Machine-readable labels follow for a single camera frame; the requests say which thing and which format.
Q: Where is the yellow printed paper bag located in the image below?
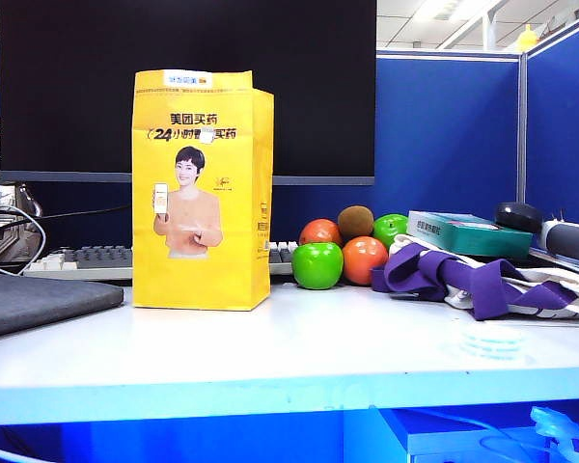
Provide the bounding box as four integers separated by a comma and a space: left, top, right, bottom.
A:
131, 69, 275, 312

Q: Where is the purple white cloth bag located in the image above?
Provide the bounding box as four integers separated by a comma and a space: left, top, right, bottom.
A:
370, 233, 579, 321

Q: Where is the red orange fruit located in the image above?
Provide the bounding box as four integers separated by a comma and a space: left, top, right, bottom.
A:
298, 218, 344, 249

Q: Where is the large green apple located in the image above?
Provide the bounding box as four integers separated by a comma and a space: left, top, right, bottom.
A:
290, 240, 345, 291

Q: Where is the brown kiwi fruit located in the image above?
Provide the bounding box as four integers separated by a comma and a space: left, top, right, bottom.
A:
337, 204, 375, 242

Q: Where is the glossy orange fruit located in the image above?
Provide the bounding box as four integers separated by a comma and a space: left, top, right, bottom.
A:
341, 235, 390, 286

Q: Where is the small green apple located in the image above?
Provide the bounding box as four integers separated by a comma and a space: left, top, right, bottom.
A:
372, 213, 411, 250

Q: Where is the teal white cardboard box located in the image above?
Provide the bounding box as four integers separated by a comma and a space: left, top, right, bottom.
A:
406, 209, 535, 258

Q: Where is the grey white mechanical keyboard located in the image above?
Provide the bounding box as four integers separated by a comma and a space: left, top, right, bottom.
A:
22, 239, 299, 282

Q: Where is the black computer monitor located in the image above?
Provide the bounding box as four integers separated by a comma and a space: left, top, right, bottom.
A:
0, 0, 378, 187

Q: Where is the dark grey fabric pad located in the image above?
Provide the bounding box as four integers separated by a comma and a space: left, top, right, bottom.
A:
0, 272, 125, 341

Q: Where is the white box under table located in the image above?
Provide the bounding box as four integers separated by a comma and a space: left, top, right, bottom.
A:
404, 422, 554, 463

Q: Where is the grey white cylindrical device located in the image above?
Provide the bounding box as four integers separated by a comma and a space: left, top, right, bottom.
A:
538, 208, 579, 267

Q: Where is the yellow plastic bottle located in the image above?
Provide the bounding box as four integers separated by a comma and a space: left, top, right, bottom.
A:
516, 23, 538, 52

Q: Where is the clear plastic wrap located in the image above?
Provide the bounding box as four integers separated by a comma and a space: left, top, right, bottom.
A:
529, 404, 579, 463

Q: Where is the thin black cable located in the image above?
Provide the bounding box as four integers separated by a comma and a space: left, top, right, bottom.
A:
28, 204, 133, 224

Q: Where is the white cable under table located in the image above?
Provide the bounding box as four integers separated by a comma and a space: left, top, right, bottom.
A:
0, 442, 36, 463

